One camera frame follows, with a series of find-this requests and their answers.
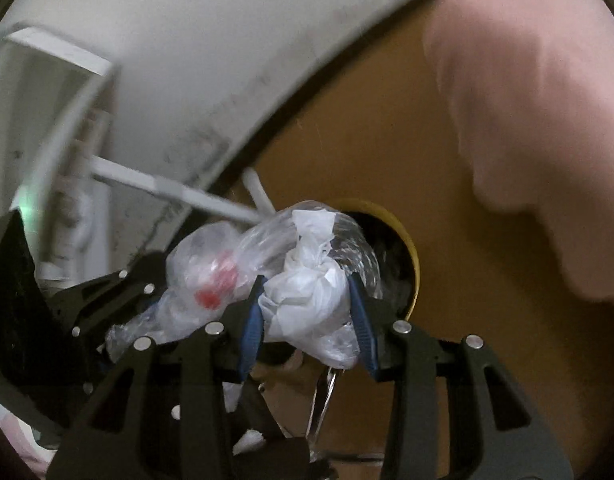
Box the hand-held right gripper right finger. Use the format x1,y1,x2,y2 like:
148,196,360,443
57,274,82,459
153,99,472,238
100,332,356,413
346,272,576,480

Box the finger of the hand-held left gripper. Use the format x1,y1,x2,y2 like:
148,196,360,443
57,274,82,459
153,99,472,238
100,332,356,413
222,385,311,480
49,252,177,337

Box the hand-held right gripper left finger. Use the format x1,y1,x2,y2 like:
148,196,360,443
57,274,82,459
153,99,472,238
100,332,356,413
47,275,266,480

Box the yellow bin with black liner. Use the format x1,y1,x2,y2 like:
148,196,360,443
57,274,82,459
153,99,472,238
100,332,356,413
332,199,421,322

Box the clear plastic bag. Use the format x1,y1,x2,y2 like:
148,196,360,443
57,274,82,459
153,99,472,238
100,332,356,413
106,201,384,369

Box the pink clothing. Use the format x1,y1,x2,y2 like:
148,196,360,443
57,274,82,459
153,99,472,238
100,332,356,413
421,0,614,307

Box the white desk leg frame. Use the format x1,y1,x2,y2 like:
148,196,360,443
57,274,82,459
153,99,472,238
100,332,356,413
0,25,279,283

